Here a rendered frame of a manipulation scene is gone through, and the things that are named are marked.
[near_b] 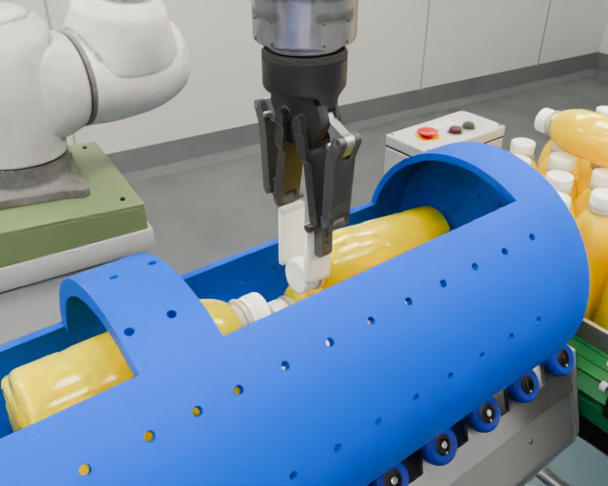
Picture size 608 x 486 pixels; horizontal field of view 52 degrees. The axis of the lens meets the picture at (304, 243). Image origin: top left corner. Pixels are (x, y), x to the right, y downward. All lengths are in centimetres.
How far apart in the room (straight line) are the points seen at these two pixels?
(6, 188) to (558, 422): 86
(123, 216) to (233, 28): 264
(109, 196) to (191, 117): 258
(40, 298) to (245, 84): 276
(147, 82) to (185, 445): 75
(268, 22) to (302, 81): 5
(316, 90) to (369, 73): 359
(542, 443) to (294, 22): 62
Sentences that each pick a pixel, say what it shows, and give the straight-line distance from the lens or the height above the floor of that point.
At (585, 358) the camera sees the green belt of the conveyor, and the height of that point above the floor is 90.
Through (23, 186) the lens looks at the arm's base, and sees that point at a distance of 104.
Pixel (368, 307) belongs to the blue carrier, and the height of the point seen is 120.
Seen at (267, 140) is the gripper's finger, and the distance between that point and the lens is 62.
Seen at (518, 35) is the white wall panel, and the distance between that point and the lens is 497.
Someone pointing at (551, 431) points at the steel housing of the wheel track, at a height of 87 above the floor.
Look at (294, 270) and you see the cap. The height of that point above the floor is 114.
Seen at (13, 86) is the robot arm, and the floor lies 123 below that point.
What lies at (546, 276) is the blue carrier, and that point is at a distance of 65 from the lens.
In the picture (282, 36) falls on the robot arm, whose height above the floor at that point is 139.
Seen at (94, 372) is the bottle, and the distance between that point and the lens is 48.
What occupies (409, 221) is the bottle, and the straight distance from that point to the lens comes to 73.
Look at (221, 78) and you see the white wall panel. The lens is 360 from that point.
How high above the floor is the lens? 151
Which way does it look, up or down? 32 degrees down
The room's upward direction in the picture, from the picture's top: straight up
